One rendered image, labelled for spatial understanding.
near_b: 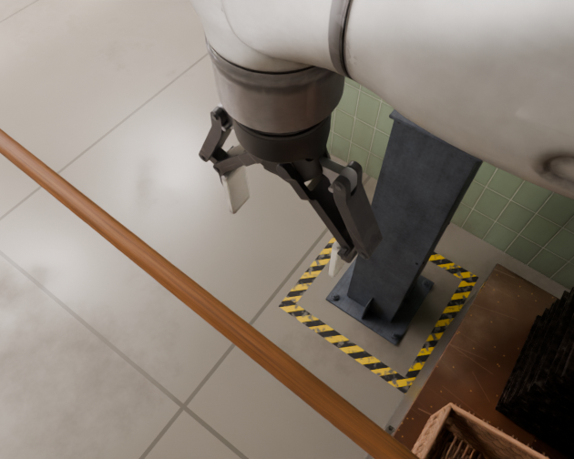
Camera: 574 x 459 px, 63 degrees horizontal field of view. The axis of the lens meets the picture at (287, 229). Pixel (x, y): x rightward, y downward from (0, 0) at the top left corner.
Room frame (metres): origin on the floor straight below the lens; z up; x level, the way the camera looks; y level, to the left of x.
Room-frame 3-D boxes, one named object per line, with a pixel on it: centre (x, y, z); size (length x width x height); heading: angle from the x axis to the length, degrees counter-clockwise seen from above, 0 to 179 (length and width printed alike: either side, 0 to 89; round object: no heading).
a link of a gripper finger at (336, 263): (0.23, -0.05, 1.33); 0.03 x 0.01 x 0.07; 144
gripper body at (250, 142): (0.26, 0.00, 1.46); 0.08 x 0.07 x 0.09; 54
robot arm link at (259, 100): (0.26, 0.00, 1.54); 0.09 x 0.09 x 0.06
